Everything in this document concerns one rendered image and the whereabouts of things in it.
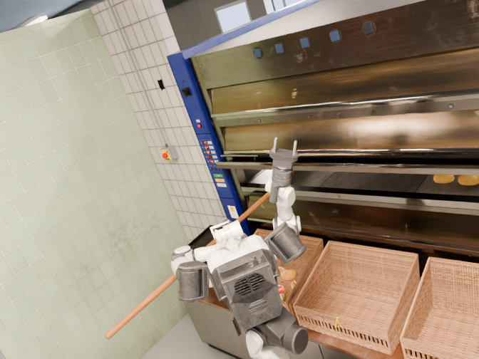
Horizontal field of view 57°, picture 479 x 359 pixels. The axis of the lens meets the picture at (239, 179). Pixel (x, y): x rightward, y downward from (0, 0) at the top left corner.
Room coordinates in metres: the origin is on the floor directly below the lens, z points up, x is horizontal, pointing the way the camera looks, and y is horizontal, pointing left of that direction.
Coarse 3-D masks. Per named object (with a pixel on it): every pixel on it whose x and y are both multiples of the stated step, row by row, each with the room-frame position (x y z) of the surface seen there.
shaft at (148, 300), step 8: (264, 200) 2.44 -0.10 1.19; (256, 208) 2.38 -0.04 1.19; (240, 216) 2.31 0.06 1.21; (168, 280) 1.90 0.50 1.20; (160, 288) 1.85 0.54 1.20; (152, 296) 1.81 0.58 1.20; (144, 304) 1.78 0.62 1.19; (136, 312) 1.74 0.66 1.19; (128, 320) 1.71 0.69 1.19; (112, 328) 1.66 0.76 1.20; (120, 328) 1.68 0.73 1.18; (112, 336) 1.64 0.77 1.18
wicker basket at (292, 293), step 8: (256, 232) 2.73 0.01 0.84; (264, 232) 2.70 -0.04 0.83; (304, 240) 2.44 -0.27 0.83; (312, 240) 2.40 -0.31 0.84; (320, 240) 2.35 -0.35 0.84; (312, 248) 2.40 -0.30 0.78; (320, 248) 2.32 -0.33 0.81; (304, 256) 2.44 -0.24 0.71; (312, 256) 2.26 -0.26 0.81; (280, 264) 2.58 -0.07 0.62; (288, 264) 2.53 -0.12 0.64; (296, 264) 2.48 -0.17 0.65; (304, 264) 2.43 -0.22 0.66; (312, 264) 2.25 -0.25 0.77; (304, 272) 2.18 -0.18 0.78; (280, 280) 2.45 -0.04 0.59; (288, 280) 2.43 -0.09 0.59; (296, 280) 2.40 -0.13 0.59; (304, 280) 2.18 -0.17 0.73; (288, 288) 2.34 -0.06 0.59; (296, 288) 2.11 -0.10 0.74; (288, 296) 2.07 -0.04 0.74; (296, 296) 2.10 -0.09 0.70; (288, 304) 2.05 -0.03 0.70
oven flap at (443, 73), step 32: (384, 64) 1.94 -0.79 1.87; (416, 64) 1.83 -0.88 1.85; (448, 64) 1.73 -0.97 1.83; (224, 96) 2.72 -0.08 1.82; (256, 96) 2.52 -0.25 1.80; (288, 96) 2.34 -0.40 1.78; (320, 96) 2.18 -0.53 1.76; (352, 96) 2.04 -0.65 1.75; (384, 96) 1.92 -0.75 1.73; (416, 96) 1.78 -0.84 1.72
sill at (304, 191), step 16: (256, 192) 2.71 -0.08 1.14; (304, 192) 2.40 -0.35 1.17; (320, 192) 2.32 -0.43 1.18; (336, 192) 2.24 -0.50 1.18; (352, 192) 2.18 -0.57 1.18; (368, 192) 2.12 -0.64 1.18; (384, 192) 2.06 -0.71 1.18; (400, 192) 2.00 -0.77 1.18; (416, 192) 1.95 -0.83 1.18; (464, 208) 1.73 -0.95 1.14
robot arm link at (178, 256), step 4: (180, 248) 1.88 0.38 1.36; (184, 248) 1.86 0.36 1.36; (188, 248) 1.85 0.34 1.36; (176, 252) 1.84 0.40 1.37; (180, 252) 1.83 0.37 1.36; (184, 252) 1.82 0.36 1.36; (172, 256) 1.80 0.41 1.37; (176, 256) 1.80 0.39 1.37; (180, 256) 1.80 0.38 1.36; (184, 256) 1.80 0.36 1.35; (172, 260) 1.79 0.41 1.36; (176, 260) 1.77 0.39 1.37; (180, 260) 1.74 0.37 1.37; (184, 260) 1.73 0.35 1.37; (188, 260) 1.75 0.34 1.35; (172, 264) 1.77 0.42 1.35; (176, 264) 1.72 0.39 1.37; (172, 268) 1.75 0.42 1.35; (176, 268) 1.68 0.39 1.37
